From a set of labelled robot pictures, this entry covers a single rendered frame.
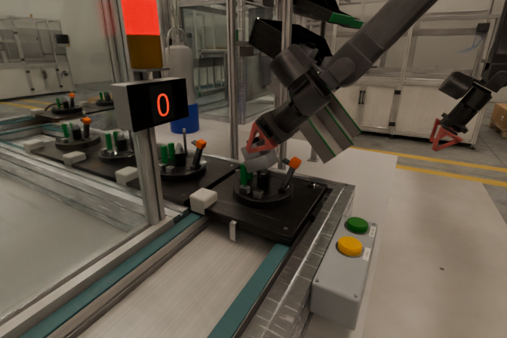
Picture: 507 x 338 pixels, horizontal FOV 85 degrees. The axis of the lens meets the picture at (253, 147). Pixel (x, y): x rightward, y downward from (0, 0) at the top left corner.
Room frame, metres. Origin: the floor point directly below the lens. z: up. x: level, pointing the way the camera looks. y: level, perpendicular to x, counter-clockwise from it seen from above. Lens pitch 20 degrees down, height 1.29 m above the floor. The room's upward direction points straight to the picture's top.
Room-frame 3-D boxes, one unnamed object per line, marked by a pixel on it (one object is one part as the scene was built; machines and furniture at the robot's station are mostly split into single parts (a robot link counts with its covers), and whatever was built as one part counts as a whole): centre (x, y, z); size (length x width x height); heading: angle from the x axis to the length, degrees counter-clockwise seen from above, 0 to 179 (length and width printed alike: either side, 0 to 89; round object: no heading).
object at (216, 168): (0.70, 0.20, 1.01); 0.24 x 0.24 x 0.13; 61
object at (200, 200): (0.54, 0.11, 0.97); 0.05 x 0.05 x 0.04; 61
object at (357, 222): (0.46, -0.20, 0.96); 0.04 x 0.04 x 0.02
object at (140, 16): (0.47, 0.17, 1.33); 0.05 x 0.05 x 0.05
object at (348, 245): (0.40, -0.17, 0.96); 0.04 x 0.04 x 0.02
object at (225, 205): (0.58, -0.02, 0.96); 0.24 x 0.24 x 0.02; 61
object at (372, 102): (4.78, -1.92, 1.13); 3.06 x 1.36 x 2.25; 63
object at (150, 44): (0.47, 0.17, 1.28); 0.05 x 0.05 x 0.05
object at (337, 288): (0.40, -0.17, 0.93); 0.21 x 0.07 x 0.06; 151
